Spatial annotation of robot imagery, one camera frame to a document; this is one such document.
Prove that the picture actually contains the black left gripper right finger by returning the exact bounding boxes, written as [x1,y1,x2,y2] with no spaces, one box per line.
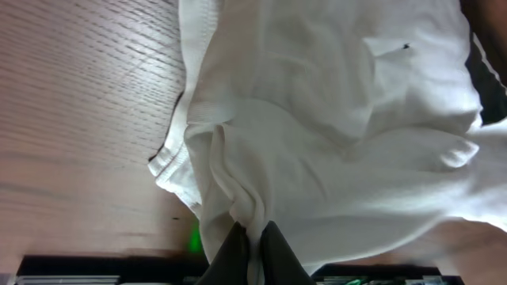
[260,221,316,285]

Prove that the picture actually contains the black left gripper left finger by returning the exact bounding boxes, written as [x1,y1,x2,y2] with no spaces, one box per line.
[196,222,250,285]

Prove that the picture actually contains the white t-shirt with black print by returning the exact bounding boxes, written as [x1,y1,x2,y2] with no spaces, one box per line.
[148,0,506,284]

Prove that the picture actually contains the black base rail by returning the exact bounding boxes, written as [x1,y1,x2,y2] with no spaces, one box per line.
[11,256,464,285]

